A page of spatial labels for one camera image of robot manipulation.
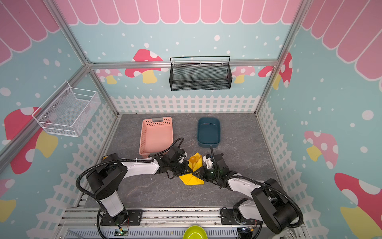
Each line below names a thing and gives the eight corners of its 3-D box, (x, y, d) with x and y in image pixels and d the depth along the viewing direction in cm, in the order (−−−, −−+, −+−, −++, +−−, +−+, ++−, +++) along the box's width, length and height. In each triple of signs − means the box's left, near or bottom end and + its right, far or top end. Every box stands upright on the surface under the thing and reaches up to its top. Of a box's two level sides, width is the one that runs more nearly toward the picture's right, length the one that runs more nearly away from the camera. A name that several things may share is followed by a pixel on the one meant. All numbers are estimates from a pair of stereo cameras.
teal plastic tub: (197, 149, 102) (197, 144, 97) (197, 123, 117) (197, 117, 112) (221, 149, 102) (222, 144, 97) (218, 123, 117) (219, 117, 112)
